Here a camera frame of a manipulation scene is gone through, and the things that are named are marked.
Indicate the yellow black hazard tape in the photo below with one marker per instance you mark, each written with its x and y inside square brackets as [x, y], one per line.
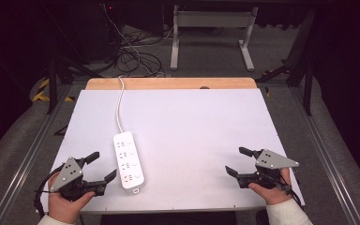
[40, 96]

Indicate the aluminium floor rail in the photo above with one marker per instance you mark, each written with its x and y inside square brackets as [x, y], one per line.
[325, 156]
[28, 162]

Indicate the black equipment case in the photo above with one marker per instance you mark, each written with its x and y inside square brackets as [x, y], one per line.
[97, 31]

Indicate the person's right hand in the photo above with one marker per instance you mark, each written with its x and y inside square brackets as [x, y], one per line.
[272, 195]

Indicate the black metal stand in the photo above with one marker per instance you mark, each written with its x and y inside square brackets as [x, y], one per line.
[52, 89]
[308, 90]

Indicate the white power strip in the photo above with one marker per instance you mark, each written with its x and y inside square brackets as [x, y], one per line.
[128, 164]

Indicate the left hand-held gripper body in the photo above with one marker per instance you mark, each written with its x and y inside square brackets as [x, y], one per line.
[67, 175]

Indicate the white metal desk frame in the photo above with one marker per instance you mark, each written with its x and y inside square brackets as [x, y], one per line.
[214, 19]

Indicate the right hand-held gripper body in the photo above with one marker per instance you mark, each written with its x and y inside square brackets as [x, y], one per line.
[270, 161]

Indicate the person's left hand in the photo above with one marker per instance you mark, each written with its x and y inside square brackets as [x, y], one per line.
[65, 207]

